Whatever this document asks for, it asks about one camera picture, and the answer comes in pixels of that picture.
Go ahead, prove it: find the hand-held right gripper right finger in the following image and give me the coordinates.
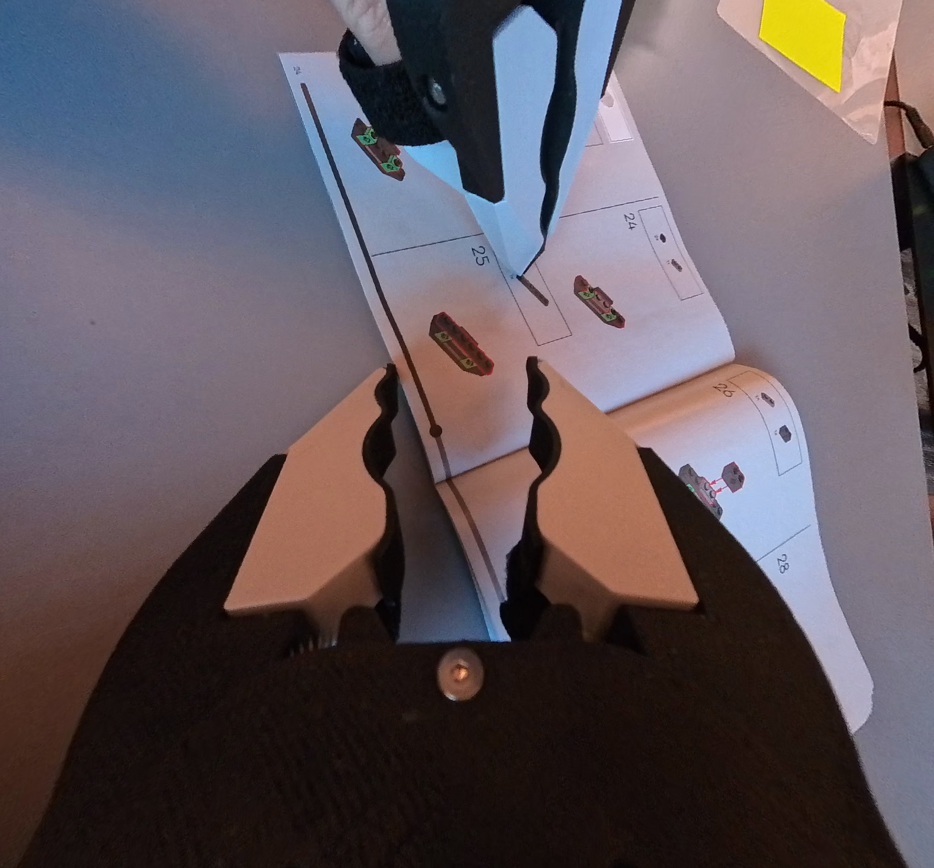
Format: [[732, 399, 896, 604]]
[[503, 355, 700, 628]]

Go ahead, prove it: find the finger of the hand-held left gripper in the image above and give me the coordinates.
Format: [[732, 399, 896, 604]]
[[405, 3, 559, 267], [536, 0, 636, 258]]

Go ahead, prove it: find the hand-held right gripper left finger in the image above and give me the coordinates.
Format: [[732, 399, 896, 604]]
[[221, 363, 404, 624]]

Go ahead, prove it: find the white instruction booklet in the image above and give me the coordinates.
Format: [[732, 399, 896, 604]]
[[277, 51, 875, 734]]

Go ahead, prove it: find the clear bag with yellow card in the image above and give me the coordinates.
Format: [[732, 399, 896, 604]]
[[717, 0, 909, 147]]

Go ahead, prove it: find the black power box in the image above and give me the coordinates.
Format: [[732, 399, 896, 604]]
[[892, 146, 934, 373]]

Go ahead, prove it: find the black power cable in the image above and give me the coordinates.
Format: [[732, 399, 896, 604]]
[[883, 98, 934, 154]]

